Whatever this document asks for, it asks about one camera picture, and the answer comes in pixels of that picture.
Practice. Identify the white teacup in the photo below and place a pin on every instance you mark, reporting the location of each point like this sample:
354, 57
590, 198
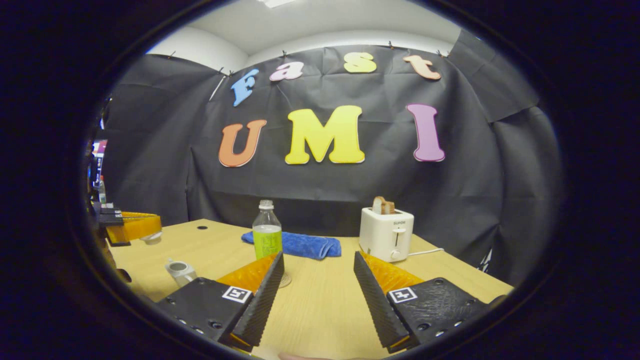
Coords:
181, 272

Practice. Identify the computer monitor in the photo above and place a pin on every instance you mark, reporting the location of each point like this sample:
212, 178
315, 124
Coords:
98, 155

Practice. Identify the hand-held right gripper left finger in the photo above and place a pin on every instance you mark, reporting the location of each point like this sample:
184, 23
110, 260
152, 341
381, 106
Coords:
255, 305

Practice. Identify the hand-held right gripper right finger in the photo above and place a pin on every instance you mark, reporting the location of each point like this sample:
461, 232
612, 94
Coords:
382, 305

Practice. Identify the red cap plastic bottle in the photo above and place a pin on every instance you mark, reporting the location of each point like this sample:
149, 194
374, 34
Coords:
102, 192

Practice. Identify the black backdrop cloth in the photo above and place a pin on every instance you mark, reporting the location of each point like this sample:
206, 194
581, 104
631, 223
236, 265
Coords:
350, 185

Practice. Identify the white teacup lid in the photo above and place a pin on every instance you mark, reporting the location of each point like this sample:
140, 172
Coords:
151, 238

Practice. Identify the blue towel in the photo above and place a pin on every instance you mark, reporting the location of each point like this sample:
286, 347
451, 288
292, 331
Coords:
310, 245

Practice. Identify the clear green label water bottle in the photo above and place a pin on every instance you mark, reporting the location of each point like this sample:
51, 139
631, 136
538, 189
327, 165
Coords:
267, 235

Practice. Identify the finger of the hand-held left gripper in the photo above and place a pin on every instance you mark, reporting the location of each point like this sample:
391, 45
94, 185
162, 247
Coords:
111, 211
135, 227

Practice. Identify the round wooden coaster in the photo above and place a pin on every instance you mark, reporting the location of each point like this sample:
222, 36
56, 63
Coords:
286, 280

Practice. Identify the toasted bread slice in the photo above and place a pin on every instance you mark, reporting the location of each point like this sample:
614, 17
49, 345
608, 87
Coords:
390, 207
378, 205

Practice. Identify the white toaster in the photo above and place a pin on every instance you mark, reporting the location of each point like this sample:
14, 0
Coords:
385, 235

